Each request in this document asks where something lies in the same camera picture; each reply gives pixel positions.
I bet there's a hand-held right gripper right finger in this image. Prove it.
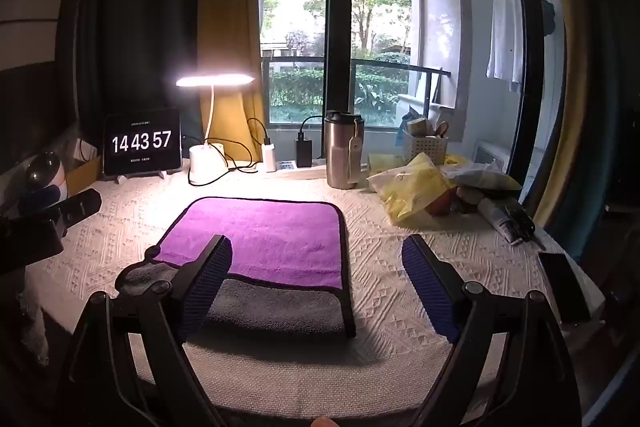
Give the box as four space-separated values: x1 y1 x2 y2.
401 234 583 427

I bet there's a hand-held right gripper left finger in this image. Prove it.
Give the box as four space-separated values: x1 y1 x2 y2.
60 234 234 427

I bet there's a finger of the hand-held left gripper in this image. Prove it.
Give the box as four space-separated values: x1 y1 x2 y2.
47 188 103 238

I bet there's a purple and grey towel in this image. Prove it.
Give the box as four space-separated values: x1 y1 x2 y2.
116 197 357 339

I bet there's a cardboard box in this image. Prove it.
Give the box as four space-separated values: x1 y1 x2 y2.
65 154 103 198

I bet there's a tablet clock display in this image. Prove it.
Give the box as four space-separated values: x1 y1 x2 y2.
103 108 183 176

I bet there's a yellow plastic bag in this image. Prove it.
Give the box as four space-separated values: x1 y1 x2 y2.
366 152 458 227

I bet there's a white tube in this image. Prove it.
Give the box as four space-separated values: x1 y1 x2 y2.
477 197 536 248

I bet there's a white textured table cloth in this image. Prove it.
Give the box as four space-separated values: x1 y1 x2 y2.
30 157 608 420

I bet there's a white plastic bag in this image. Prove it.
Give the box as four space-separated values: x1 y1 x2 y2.
440 156 522 192

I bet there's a black smartphone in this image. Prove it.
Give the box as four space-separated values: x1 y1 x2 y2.
537 251 593 325

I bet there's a white storage basket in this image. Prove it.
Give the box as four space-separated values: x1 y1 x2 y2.
401 127 449 166

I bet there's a white power strip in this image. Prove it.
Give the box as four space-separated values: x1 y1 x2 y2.
250 158 328 180

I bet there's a white desk lamp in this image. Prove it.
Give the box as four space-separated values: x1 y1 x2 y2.
175 73 257 186

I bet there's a stainless steel tumbler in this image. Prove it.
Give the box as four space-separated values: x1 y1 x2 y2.
323 110 365 190

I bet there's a dark curtain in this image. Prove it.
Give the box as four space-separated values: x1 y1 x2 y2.
67 0 208 142

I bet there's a yellow curtain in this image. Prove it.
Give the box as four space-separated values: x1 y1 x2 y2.
197 0 266 162

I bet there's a hanging white shirt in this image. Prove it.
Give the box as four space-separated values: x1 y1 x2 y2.
486 0 525 92

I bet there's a white round security camera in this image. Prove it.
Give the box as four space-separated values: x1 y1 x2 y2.
20 152 68 212

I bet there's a black cable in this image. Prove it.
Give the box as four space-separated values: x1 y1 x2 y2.
187 117 273 185

